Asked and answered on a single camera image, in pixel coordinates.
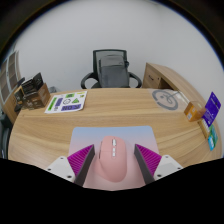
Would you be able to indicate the pink computer mouse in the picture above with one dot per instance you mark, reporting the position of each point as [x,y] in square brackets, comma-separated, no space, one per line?
[111,163]

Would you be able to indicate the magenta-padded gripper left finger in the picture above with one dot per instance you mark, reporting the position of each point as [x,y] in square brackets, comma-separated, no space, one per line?
[61,166]

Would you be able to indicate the black carton box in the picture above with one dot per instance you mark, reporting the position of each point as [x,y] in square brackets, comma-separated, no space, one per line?
[32,83]

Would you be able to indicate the pink and blue mouse pad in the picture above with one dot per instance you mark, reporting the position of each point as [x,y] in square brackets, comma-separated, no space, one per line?
[86,136]

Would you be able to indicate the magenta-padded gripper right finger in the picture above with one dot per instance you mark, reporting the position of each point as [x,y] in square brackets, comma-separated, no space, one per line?
[166,164]

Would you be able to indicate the black leather armchair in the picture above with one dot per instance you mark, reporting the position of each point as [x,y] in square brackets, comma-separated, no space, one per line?
[4,140]

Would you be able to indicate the white sticker sheet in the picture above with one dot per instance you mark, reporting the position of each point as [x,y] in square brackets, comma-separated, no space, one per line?
[66,102]

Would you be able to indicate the small orange box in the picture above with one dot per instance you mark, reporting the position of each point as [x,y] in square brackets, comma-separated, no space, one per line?
[194,111]

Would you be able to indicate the yellow flat box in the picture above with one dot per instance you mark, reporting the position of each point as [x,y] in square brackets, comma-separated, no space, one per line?
[204,128]

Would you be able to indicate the large brown carton box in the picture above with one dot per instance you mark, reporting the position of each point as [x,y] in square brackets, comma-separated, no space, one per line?
[37,99]

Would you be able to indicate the round grey logo disc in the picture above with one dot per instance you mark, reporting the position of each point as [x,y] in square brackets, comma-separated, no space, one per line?
[165,99]

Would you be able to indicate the wooden shelf cabinet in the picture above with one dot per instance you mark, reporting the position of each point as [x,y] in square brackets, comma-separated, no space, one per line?
[8,78]

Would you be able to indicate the black mesh office chair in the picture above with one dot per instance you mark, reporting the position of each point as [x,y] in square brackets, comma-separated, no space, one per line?
[88,78]

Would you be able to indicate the grey backpack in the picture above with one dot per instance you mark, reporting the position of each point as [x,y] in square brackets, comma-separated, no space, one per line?
[113,71]

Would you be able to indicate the purple standing sign card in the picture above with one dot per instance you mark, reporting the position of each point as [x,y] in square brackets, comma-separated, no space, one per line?
[212,108]

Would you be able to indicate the wooden side desk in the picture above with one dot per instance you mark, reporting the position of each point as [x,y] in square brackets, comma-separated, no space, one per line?
[158,78]

